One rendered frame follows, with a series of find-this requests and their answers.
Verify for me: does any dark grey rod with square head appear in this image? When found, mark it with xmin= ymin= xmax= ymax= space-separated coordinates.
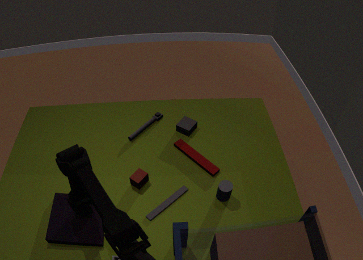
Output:
xmin=128 ymin=112 xmax=163 ymax=141

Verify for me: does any grey flat bar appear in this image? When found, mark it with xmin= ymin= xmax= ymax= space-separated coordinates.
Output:
xmin=146 ymin=186 xmax=188 ymax=221

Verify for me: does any dark grey cylinder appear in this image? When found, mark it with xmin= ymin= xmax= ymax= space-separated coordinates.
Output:
xmin=216 ymin=180 xmax=233 ymax=202

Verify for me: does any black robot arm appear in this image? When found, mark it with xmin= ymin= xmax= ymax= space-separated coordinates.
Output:
xmin=56 ymin=144 xmax=156 ymax=260

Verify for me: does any dark red flat bar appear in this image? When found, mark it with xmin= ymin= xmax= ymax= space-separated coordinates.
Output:
xmin=174 ymin=139 xmax=220 ymax=177

